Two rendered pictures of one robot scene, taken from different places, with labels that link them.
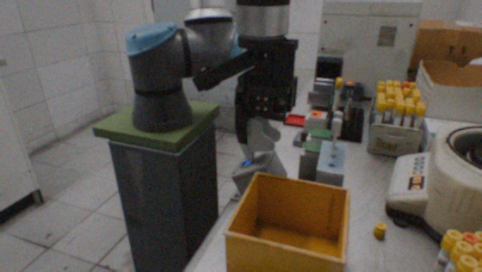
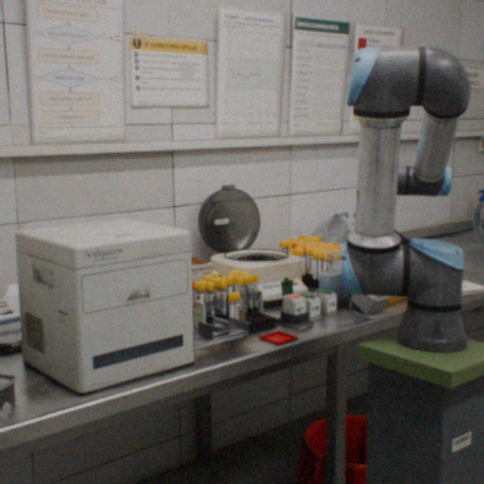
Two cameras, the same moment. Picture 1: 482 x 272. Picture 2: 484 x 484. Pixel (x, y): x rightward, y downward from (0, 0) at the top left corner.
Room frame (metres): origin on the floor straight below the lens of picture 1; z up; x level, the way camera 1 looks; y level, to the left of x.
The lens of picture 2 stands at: (2.31, 0.57, 1.41)
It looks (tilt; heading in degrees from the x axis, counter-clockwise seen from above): 10 degrees down; 209
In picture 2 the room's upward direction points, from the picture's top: 1 degrees counter-clockwise
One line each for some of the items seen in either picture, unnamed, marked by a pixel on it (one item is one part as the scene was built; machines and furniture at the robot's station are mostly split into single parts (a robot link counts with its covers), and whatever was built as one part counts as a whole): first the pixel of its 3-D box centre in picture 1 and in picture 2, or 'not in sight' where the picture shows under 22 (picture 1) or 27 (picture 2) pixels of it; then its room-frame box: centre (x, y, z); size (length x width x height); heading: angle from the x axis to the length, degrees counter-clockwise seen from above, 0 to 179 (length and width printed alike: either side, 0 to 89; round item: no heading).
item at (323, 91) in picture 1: (324, 87); (206, 333); (0.97, -0.26, 0.92); 0.21 x 0.07 x 0.05; 159
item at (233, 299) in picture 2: (348, 107); (241, 308); (0.78, -0.27, 0.93); 0.17 x 0.09 x 0.11; 159
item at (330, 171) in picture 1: (329, 182); (336, 288); (0.44, -0.14, 0.92); 0.10 x 0.07 x 0.10; 162
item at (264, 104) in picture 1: (265, 77); not in sight; (0.48, -0.03, 1.09); 0.09 x 0.08 x 0.12; 69
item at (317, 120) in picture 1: (315, 126); (294, 307); (0.68, -0.17, 0.92); 0.05 x 0.04 x 0.06; 67
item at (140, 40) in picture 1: (157, 54); (432, 269); (0.75, 0.20, 1.07); 0.13 x 0.12 x 0.14; 110
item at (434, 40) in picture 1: (444, 46); not in sight; (1.38, -0.85, 0.97); 0.31 x 0.23 x 0.18; 153
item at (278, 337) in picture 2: (298, 120); (278, 337); (0.81, -0.15, 0.88); 0.07 x 0.07 x 0.01; 69
